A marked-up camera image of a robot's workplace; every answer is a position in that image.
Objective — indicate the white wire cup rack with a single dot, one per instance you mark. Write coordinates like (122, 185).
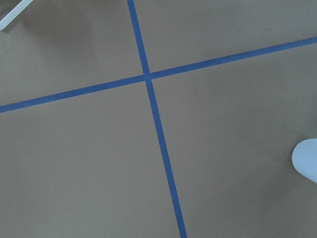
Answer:
(12, 14)

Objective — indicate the light blue plastic cup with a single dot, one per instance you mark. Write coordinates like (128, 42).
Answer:
(304, 159)

